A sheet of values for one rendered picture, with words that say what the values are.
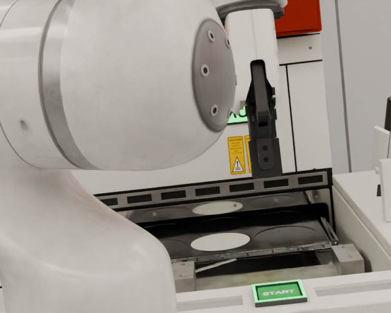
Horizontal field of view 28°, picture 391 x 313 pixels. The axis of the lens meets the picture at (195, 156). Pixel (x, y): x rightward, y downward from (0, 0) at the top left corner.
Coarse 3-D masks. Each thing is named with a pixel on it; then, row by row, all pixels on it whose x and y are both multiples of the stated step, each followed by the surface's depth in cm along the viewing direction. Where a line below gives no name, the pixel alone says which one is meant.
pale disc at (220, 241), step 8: (200, 240) 132; (208, 240) 132; (216, 240) 131; (224, 240) 131; (232, 240) 130; (240, 240) 130; (248, 240) 129; (200, 248) 128; (208, 248) 127; (216, 248) 127; (224, 248) 126
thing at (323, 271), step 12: (216, 276) 119; (228, 276) 118; (240, 276) 118; (252, 276) 117; (264, 276) 116; (276, 276) 116; (288, 276) 115; (300, 276) 115; (312, 276) 114; (324, 276) 113; (204, 288) 114; (216, 288) 114
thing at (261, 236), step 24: (216, 216) 148; (240, 216) 145; (264, 216) 144; (288, 216) 142; (312, 216) 139; (168, 240) 135; (192, 240) 133; (264, 240) 128; (288, 240) 127; (312, 240) 125
